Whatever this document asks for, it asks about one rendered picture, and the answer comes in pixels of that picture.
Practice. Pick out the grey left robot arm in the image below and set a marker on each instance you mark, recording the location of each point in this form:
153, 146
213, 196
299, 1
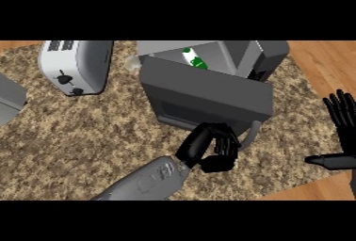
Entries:
148, 182

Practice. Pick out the dark grey microwave door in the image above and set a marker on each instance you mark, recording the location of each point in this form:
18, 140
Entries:
204, 91

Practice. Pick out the white green milk carton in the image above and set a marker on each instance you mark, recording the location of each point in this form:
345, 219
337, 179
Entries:
196, 59

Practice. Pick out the grey microwave body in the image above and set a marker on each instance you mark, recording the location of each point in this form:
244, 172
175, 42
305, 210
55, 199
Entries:
233, 53

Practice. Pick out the white silver toaster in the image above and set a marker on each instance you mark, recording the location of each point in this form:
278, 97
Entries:
82, 62

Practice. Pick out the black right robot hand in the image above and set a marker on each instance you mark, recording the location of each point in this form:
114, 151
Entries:
345, 119

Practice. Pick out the grey appliance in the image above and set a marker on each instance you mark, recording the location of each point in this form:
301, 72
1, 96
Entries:
10, 100

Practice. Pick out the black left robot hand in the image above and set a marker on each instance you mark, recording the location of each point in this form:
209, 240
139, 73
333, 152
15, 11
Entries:
199, 145

